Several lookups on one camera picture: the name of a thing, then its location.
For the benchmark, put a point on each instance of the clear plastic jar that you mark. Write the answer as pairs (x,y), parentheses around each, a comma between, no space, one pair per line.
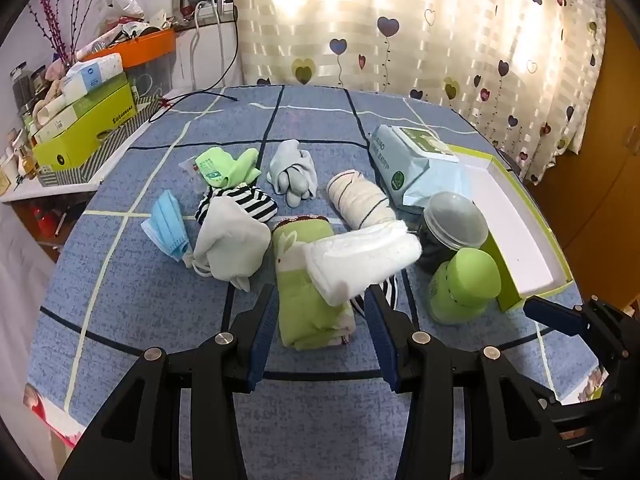
(452,220)

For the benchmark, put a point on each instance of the blue face mask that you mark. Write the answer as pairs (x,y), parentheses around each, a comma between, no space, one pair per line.
(167,222)

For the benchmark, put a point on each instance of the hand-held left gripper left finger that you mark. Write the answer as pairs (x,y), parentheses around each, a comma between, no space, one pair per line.
(262,332)

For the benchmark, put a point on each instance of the black white striped sock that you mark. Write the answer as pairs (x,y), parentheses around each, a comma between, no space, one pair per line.
(255,202)
(387,292)

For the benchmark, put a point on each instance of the dark glass jar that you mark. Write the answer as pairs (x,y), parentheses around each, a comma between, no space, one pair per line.
(21,90)

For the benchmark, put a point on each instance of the clear plastic packet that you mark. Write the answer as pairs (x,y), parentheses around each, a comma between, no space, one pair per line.
(187,164)

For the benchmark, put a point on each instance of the blue white tissue pack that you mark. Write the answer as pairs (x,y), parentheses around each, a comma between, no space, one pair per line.
(95,70)

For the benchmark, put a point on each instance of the grey sock pair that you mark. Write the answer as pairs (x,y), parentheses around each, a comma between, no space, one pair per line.
(292,170)

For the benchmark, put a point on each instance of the green plastic bottle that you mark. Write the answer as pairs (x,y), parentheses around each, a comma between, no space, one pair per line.
(465,280)

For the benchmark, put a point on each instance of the black white striped tray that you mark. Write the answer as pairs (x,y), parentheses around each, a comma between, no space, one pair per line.
(115,146)

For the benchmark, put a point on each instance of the lime green cardboard box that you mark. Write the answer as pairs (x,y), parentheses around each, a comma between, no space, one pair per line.
(85,135)

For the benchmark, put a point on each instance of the white towel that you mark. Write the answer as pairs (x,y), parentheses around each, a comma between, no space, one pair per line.
(360,255)

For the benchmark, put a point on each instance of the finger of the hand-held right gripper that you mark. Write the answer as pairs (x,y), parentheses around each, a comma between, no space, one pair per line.
(550,316)

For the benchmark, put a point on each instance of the light blue wet wipes pack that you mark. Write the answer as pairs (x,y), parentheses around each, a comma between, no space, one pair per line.
(405,165)

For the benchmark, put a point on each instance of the white box with green edges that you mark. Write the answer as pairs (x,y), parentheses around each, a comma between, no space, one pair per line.
(515,230)

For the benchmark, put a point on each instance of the heart print curtain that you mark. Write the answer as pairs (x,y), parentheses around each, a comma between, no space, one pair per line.
(425,60)

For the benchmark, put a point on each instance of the green and white carton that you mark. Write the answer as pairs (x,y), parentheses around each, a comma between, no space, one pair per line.
(100,91)

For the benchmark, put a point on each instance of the light grey cloth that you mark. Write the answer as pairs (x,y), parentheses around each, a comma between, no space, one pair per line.
(230,240)

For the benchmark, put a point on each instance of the beige bandage roll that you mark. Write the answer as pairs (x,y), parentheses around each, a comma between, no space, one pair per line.
(357,200)

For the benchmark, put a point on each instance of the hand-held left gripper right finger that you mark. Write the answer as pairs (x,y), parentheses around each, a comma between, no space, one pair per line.
(380,337)

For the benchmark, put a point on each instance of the pink printed cloth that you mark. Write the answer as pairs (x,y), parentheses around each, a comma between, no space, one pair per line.
(47,410)

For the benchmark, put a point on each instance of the purple flower branches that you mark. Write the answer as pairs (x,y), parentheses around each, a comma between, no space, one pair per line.
(55,35)

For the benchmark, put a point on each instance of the wooden wardrobe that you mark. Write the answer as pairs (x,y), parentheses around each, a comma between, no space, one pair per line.
(600,185)

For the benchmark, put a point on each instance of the green towel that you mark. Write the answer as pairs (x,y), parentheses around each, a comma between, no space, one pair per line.
(300,300)

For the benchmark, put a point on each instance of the white side table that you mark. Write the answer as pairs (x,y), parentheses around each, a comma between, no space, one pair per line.
(50,192)

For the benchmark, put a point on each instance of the white plastic bag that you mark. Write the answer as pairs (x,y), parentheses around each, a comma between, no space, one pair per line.
(117,2)

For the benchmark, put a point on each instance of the green cloth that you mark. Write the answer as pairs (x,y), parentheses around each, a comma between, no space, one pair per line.
(225,167)

